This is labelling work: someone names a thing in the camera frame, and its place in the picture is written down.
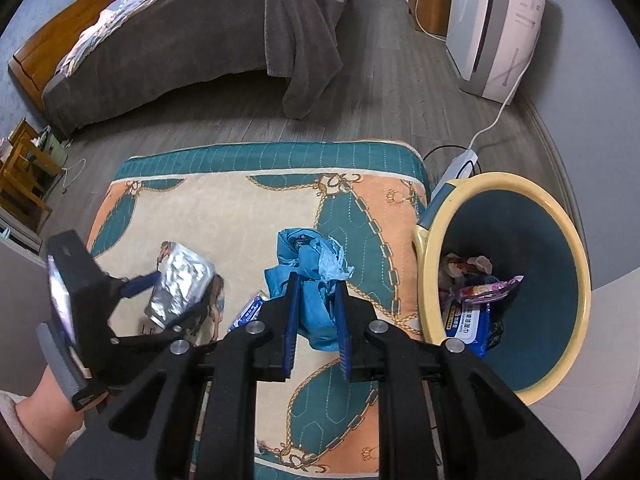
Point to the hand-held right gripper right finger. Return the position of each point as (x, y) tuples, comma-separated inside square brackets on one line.
[(342, 325)]

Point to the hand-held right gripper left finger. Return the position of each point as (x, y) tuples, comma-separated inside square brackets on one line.
[(294, 320)]

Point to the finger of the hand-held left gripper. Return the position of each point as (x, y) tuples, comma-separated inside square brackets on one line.
[(142, 282), (165, 332)]

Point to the silver foil bag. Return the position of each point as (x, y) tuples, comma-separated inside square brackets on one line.
[(180, 282)]

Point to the blue plastic bag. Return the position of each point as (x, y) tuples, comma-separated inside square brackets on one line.
[(312, 270)]

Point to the yellow rimmed teal trash bin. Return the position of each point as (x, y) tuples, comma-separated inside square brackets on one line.
[(530, 240)]

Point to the person's left forearm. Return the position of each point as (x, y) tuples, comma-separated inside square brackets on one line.
[(35, 420)]

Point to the blue white striped packet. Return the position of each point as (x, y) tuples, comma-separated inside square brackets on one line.
[(247, 312)]

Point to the patterned teal orange quilted mat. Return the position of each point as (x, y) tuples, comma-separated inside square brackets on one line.
[(225, 205)]

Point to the blue white wipes packet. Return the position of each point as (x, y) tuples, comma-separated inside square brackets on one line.
[(467, 325)]

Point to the crumpled white red wrapper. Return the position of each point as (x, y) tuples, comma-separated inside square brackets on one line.
[(465, 264)]

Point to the wooden chair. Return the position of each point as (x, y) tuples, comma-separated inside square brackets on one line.
[(25, 175)]

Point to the purple snack wrapper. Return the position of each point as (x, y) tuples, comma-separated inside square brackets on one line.
[(492, 290)]

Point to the white power strip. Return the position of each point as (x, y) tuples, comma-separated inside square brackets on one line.
[(455, 172)]

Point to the bed with brown cover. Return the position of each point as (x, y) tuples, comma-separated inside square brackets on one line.
[(200, 45)]

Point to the white air purifier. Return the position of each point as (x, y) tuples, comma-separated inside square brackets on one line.
[(495, 25)]

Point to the wooden bed frame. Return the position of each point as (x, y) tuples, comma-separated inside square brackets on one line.
[(60, 40)]

